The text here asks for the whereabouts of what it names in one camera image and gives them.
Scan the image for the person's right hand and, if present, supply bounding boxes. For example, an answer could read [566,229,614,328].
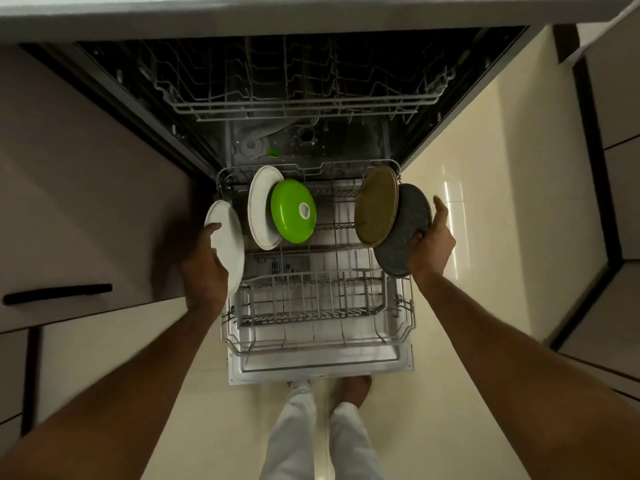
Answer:
[407,196,457,291]

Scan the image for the white trousers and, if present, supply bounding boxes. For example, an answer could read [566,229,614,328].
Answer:
[259,381,387,480]

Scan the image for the grey countertop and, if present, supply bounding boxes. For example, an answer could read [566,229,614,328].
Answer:
[0,0,640,44]

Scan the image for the white dinner plate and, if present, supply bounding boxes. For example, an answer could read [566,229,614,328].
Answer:
[204,200,246,298]

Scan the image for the person's right foot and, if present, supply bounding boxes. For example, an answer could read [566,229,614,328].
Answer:
[331,375,373,408]

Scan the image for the beige cabinet unit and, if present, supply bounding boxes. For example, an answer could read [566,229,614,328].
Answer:
[547,5,640,413]

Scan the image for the green bowl with sticker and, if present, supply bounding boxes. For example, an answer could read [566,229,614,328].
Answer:
[270,179,317,245]

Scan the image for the dark grey speckled plate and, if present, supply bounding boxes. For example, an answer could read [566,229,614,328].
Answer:
[373,183,433,279]

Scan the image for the person's left hand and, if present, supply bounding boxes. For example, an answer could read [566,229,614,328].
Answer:
[180,223,230,316]

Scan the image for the brown round plate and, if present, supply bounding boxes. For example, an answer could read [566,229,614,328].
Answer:
[353,165,400,248]

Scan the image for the black drawer handle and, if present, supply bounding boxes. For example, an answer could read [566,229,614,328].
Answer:
[2,283,114,307]

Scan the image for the beige cabinet door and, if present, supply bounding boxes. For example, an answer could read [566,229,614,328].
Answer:
[34,297,193,425]

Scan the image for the person's left forearm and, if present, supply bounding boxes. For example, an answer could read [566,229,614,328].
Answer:
[0,295,227,480]

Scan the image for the wire lower dishwasher rack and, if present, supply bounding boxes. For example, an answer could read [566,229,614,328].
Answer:
[215,159,417,356]

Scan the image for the white plate with rim line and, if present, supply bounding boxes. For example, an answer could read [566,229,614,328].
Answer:
[247,165,286,251]

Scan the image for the wire dishwasher rack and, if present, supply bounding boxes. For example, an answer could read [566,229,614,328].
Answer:
[215,159,417,356]
[149,37,457,123]

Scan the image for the built-in dishwasher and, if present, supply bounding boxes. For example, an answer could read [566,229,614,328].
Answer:
[20,26,532,181]

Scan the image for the person's right forearm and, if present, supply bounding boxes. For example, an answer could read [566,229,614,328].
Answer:
[412,271,640,480]

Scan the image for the wire upper dishwasher rack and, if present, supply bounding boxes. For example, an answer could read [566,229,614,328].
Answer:
[149,37,457,123]

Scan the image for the grey cabinet drawer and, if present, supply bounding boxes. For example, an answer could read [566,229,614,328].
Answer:
[0,45,202,335]

